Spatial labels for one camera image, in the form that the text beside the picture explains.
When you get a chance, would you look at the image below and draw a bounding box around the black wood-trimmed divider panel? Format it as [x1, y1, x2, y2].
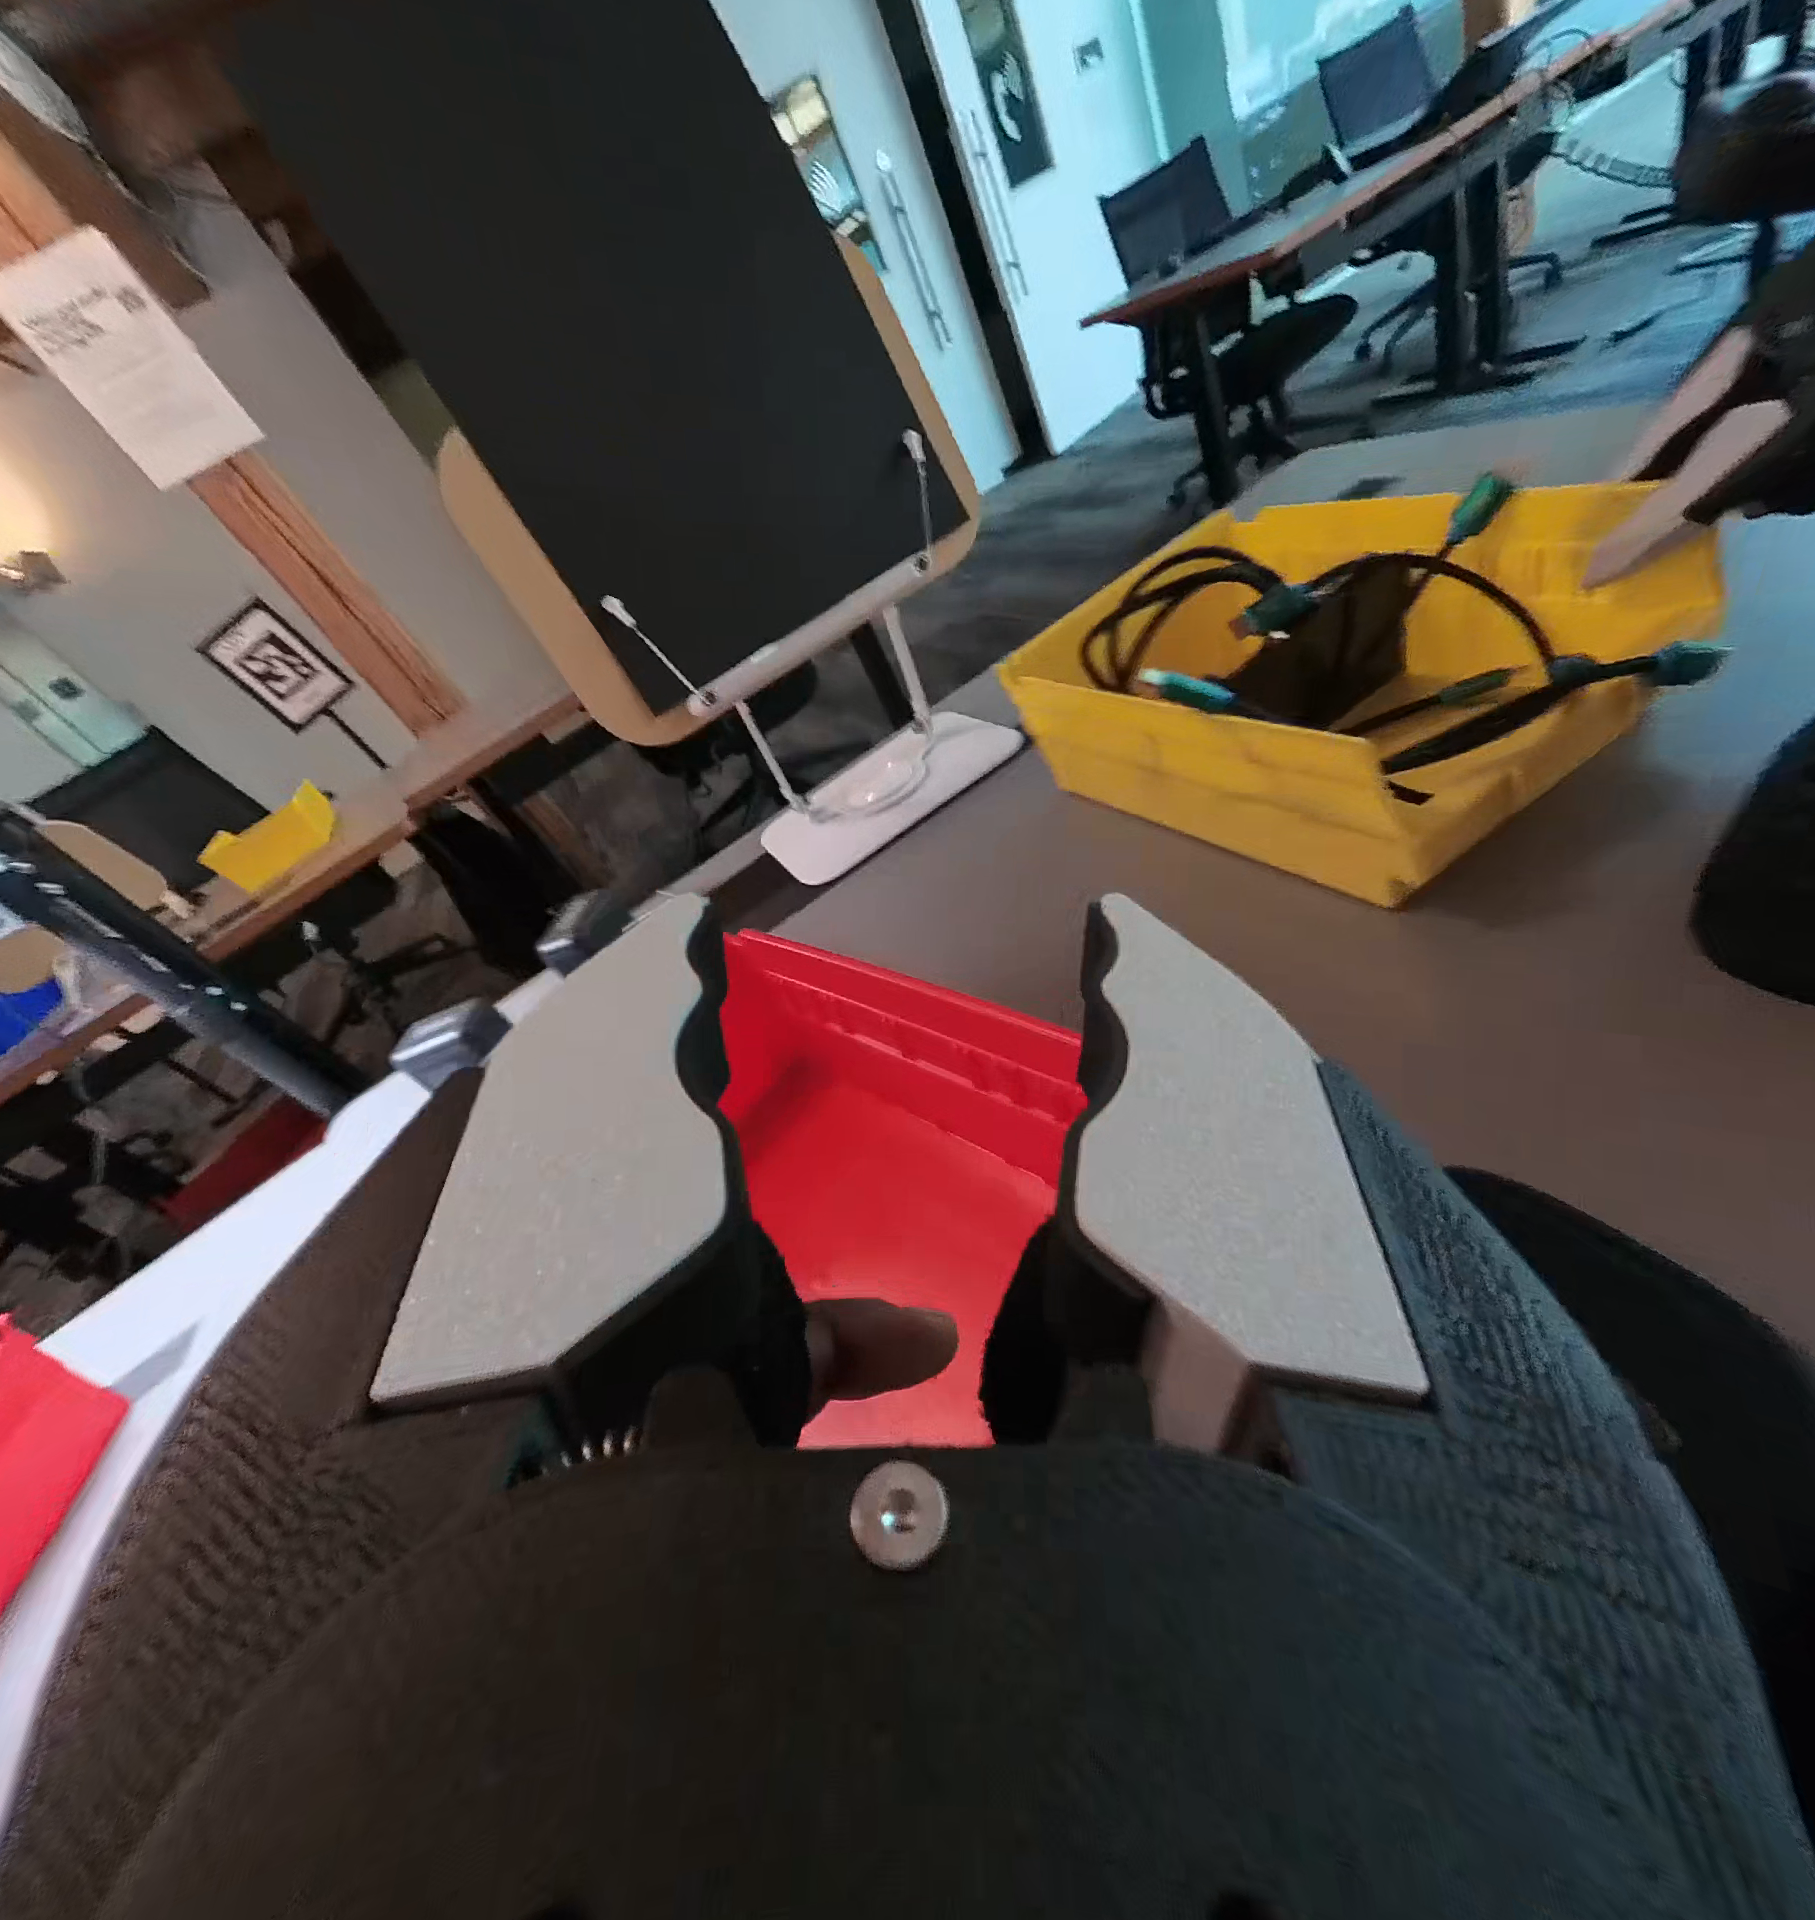
[212, 0, 1030, 886]

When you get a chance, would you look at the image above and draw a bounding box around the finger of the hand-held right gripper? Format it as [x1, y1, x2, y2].
[1581, 401, 1792, 589]
[1613, 321, 1767, 486]

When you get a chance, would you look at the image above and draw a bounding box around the white paper sign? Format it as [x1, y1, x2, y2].
[0, 225, 266, 491]

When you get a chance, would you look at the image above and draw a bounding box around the small yellow bin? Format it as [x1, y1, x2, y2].
[193, 775, 344, 891]

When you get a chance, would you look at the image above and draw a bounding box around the dark wall poster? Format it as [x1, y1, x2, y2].
[956, 0, 1058, 189]

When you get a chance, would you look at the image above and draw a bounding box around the black hdmi switch box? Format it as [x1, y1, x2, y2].
[1230, 560, 1430, 733]

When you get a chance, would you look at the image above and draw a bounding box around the blue plastic bin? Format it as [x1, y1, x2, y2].
[0, 974, 70, 1092]

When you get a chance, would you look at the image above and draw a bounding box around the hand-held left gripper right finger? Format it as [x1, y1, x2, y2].
[986, 897, 1432, 1453]

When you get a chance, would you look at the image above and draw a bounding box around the long metal door handle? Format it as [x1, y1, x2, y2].
[874, 151, 956, 351]

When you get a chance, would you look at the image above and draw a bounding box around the black dimpled pad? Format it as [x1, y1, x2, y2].
[1690, 699, 1815, 1023]

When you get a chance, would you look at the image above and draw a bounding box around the person's left hand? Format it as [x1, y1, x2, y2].
[808, 1297, 959, 1407]

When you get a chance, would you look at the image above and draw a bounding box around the person's black printed sweatshirt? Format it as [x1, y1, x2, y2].
[1445, 1167, 1815, 1920]

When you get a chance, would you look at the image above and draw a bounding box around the wooden workbench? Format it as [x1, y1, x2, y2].
[0, 699, 595, 1139]

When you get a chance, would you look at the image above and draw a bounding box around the black office chair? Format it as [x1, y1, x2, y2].
[1317, 4, 1448, 151]
[1102, 133, 1362, 506]

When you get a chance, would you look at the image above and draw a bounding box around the long wooden office desk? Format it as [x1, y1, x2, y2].
[1462, 0, 1774, 166]
[1081, 143, 1590, 511]

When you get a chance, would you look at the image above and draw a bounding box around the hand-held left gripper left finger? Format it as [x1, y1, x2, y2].
[372, 897, 787, 1421]

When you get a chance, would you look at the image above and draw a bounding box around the red plastic bin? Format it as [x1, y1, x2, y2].
[716, 927, 1090, 1450]

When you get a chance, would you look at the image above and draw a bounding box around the black white marker sign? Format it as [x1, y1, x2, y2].
[193, 598, 359, 734]

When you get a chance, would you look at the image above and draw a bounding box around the yellow plastic bin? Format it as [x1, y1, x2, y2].
[998, 484, 1731, 912]

